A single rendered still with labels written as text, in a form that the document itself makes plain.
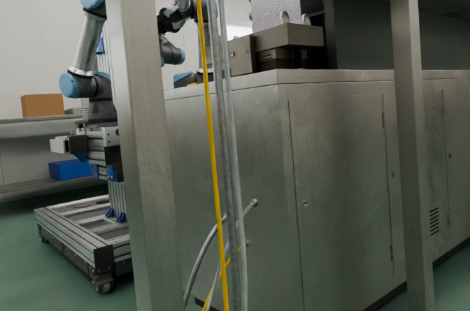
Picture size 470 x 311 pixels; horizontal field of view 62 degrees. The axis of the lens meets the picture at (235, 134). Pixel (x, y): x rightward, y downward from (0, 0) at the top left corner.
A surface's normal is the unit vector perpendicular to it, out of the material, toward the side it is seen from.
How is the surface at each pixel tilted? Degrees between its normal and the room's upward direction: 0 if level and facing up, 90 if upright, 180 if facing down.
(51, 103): 90
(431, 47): 90
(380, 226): 90
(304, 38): 90
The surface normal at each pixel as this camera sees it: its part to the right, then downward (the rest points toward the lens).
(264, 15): -0.77, 0.11
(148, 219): 0.64, 0.00
